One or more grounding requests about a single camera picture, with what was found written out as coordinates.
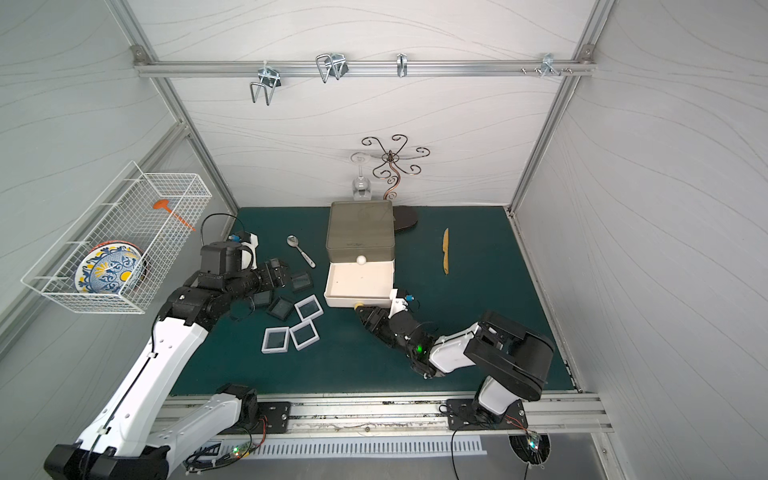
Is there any three-tier drawer organizer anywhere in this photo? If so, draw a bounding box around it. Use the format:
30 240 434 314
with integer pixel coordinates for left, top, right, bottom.
324 200 395 308

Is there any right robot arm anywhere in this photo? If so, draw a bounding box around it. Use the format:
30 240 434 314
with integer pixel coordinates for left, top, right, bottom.
354 304 555 417

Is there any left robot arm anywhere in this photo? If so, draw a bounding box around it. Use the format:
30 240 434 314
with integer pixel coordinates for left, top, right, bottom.
44 234 280 479

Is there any white brooch box lower left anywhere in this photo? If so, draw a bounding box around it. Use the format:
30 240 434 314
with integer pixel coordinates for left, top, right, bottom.
261 327 290 354

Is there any white brooch box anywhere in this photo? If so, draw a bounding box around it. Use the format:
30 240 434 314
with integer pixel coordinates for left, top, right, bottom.
294 295 324 322
289 320 320 351
261 327 290 354

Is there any white brooch box upper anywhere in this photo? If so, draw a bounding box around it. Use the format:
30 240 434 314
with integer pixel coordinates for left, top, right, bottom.
294 295 324 322

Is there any white brooch box lower right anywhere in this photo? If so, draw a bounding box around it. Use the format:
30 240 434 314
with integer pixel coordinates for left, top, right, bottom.
289 320 320 351

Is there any metal spoon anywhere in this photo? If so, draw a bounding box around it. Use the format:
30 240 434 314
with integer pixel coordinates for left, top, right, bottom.
286 235 316 269

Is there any orange plastic spatula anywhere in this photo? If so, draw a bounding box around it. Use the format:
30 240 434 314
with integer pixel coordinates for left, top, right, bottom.
153 199 195 231

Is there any wooden knife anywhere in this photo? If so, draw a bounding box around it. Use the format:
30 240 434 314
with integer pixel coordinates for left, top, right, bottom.
442 228 450 275

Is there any patterned ceramic plate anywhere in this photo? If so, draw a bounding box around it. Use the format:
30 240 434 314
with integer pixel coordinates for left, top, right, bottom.
74 241 145 294

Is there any ornate metal cup stand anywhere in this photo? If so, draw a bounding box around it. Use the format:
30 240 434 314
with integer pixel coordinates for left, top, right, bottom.
361 133 431 233

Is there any clear wine glass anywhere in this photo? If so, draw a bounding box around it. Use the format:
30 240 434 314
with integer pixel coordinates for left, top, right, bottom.
350 152 372 201

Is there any white ventilation grille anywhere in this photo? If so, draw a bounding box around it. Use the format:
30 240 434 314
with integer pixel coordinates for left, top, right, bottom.
133 436 487 462

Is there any metal double hook left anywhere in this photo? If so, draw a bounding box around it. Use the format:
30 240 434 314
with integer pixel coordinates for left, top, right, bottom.
249 62 282 106

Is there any metal double hook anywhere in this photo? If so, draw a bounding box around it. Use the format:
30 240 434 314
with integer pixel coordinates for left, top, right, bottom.
249 62 282 106
315 53 349 83

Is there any metal double hook middle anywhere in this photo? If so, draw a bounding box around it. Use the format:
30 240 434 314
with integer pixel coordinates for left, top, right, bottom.
315 53 349 83

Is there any small metal hook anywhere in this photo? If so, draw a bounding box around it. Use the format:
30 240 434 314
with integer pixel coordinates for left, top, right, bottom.
396 53 408 78

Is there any metal hook right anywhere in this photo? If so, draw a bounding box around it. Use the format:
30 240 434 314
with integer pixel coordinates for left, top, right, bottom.
520 54 573 78

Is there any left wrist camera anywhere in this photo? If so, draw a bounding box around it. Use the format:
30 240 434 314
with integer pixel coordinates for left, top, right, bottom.
229 230 258 270

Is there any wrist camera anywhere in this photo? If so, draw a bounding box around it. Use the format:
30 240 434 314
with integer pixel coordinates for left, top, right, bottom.
229 230 258 270
389 289 419 317

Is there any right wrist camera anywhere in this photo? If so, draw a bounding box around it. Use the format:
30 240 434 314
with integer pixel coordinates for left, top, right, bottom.
389 289 419 317

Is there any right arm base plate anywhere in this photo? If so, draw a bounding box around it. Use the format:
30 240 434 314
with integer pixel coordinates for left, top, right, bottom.
438 398 528 431

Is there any white wire basket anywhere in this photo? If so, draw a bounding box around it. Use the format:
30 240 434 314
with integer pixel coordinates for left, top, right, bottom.
21 162 212 314

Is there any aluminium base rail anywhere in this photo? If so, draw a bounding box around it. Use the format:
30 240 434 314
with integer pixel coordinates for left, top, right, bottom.
113 392 613 436

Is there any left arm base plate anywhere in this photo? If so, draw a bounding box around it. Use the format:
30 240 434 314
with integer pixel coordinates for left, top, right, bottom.
219 401 292 435

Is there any aluminium overhead rail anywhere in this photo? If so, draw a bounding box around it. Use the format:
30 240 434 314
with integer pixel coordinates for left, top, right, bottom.
134 57 597 80

